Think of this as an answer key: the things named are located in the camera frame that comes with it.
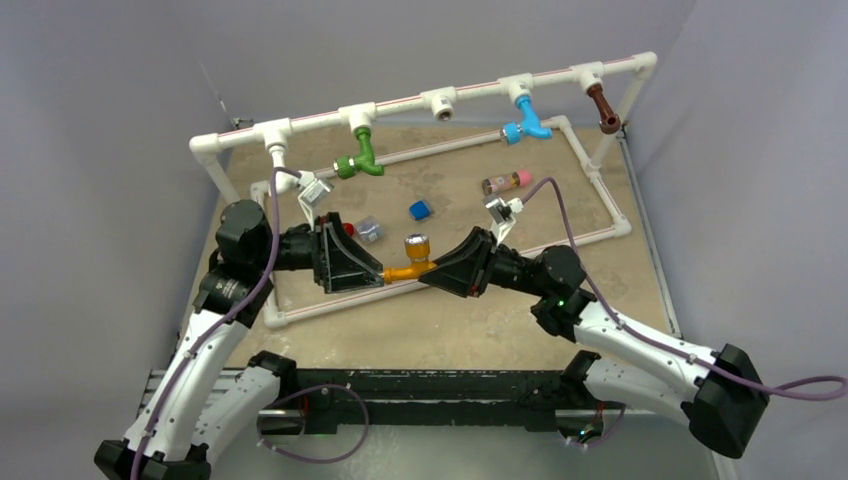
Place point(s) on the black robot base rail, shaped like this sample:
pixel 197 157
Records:
pixel 534 400

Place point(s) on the green water faucet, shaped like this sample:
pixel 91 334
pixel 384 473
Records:
pixel 364 161

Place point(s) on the white water faucet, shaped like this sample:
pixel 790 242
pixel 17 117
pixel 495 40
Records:
pixel 285 179

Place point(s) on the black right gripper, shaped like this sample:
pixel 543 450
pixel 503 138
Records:
pixel 465 271

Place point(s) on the blue water faucet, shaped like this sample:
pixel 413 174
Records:
pixel 530 126

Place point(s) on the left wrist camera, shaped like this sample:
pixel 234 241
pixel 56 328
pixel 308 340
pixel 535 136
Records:
pixel 312 189

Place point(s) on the white PVC pipe frame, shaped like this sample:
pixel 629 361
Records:
pixel 600 162

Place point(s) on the clear plastic small box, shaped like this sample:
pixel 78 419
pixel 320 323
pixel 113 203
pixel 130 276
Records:
pixel 369 230

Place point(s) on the brown water faucet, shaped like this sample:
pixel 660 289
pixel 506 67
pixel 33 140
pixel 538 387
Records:
pixel 609 120

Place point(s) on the aluminium extrusion frame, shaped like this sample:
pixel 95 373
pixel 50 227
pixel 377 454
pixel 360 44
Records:
pixel 153 381

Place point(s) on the orange water faucet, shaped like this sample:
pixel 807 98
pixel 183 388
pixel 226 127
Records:
pixel 417 250

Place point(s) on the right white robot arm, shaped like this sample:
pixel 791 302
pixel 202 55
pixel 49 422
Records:
pixel 709 390

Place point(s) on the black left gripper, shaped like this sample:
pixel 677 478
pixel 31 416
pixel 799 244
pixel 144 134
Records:
pixel 339 262

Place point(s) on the blue cube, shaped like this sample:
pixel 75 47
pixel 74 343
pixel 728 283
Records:
pixel 420 210

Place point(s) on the pink capped small bottle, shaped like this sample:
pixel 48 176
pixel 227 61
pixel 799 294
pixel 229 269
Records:
pixel 505 182

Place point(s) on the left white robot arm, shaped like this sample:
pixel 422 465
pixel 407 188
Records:
pixel 182 430

